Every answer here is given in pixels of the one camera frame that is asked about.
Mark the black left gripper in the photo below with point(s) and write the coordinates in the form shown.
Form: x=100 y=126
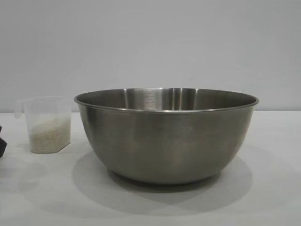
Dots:
x=2 y=144

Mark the white uncooked rice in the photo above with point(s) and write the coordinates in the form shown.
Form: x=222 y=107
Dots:
x=50 y=136

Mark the clear plastic measuring cup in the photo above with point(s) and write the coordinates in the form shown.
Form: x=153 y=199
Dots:
x=47 y=108

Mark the stainless steel mixing bowl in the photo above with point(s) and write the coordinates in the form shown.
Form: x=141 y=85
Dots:
x=164 y=141

